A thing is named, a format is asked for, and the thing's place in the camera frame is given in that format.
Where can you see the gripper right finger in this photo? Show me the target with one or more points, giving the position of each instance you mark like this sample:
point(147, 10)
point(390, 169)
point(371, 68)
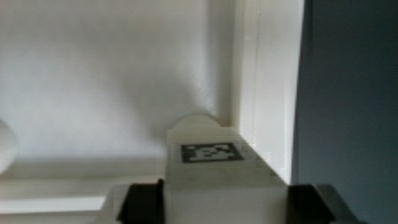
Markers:
point(316, 206)

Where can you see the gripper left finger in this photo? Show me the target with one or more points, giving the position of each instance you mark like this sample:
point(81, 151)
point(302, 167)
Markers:
point(133, 204)

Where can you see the white table leg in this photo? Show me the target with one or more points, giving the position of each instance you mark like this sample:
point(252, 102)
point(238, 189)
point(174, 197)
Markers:
point(223, 189)

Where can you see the white square tabletop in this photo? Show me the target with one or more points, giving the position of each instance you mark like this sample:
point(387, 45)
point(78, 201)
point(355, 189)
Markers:
point(113, 66)

